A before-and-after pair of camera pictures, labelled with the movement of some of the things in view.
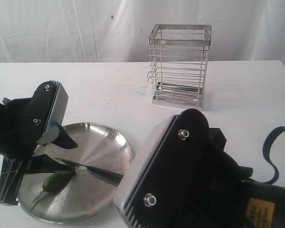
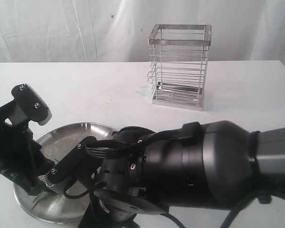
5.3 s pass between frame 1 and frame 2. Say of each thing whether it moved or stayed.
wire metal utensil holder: stayed
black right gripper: moved
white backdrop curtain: stayed
